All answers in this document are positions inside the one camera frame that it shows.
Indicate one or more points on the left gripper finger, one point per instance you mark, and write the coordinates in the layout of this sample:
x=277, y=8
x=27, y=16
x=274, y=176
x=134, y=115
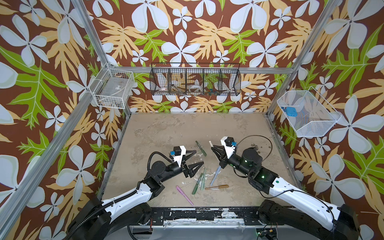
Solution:
x=193, y=168
x=189, y=154

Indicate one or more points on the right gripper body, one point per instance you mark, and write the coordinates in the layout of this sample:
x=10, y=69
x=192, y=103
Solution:
x=223, y=157

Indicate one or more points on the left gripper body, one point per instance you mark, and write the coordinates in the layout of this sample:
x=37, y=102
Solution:
x=181, y=168

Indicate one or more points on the dark green pen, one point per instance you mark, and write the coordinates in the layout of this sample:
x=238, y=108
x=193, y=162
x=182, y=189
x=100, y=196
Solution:
x=197, y=184
x=201, y=148

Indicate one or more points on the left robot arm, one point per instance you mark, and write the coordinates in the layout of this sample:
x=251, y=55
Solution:
x=95, y=220

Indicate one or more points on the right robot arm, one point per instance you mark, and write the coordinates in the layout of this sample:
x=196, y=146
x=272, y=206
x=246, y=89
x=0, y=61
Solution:
x=286, y=204

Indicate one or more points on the blue pen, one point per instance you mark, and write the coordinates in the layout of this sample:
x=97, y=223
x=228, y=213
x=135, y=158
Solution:
x=215, y=175

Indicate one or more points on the pink pen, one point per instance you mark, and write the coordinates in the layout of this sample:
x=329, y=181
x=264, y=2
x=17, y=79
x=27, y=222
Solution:
x=184, y=195

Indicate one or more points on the brown pen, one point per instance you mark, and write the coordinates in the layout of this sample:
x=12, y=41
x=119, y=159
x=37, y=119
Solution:
x=217, y=187

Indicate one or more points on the white tape roll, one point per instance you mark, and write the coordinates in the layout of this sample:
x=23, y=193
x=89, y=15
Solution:
x=195, y=88

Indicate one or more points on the blue object in basket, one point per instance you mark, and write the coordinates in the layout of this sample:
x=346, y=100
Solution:
x=291, y=111

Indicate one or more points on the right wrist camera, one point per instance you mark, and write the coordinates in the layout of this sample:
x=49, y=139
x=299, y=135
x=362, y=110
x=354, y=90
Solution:
x=229, y=145

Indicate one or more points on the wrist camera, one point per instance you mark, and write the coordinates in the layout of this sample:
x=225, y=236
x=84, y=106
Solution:
x=229, y=145
x=177, y=154

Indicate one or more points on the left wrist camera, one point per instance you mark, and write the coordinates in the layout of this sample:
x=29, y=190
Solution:
x=177, y=154

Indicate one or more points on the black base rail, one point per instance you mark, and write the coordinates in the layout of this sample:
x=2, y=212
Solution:
x=157, y=216

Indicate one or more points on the black wire basket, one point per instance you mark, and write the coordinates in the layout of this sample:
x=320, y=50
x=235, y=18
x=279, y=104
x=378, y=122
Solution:
x=216, y=79

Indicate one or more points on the white wire basket right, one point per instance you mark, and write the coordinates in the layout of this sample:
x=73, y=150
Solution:
x=316, y=116

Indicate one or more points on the white wire basket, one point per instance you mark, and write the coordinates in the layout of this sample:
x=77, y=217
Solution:
x=111, y=88
x=316, y=116

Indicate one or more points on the white wire basket left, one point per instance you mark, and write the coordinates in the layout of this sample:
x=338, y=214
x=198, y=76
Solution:
x=111, y=88

